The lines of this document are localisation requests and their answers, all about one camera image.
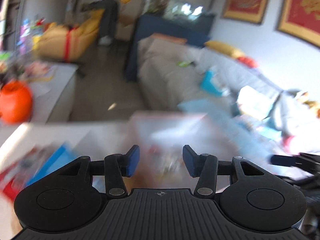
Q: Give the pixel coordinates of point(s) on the dark blue cabinet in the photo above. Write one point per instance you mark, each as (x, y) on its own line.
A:
(156, 27)

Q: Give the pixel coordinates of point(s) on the blue snack packet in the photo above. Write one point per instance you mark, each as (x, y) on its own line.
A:
(62, 156)

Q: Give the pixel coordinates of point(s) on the grey covered sofa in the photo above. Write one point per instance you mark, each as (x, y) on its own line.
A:
(246, 106)

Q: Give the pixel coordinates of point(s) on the pink cardboard box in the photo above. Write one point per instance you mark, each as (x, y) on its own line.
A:
(161, 137)

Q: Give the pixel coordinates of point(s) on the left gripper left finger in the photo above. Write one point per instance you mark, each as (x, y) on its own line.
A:
(117, 166)

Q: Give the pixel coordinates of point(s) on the green small toy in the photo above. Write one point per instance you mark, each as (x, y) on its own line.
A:
(185, 64)

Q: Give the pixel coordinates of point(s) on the yellow cushion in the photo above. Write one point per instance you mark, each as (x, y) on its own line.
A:
(225, 49)

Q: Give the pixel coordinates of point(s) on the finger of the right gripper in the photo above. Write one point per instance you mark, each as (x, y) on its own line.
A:
(306, 162)

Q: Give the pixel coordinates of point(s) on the white low side table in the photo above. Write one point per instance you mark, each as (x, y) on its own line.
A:
(54, 98)

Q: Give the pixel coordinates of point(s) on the red framed picture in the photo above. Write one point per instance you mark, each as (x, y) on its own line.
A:
(300, 18)
(251, 11)

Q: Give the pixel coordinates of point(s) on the glass fish tank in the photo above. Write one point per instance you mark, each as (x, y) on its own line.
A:
(174, 10)

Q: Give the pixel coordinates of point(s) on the red framed picture left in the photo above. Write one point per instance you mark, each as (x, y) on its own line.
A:
(251, 11)

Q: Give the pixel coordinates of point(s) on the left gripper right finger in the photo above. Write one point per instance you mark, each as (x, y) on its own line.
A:
(204, 167)

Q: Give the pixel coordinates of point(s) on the teal toy box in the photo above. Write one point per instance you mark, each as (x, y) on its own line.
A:
(211, 84)

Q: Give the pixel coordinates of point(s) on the dark hanging coat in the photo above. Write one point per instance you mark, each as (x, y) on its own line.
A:
(109, 19)

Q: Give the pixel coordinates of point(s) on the red framed picture right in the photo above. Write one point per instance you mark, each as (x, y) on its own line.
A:
(300, 18)

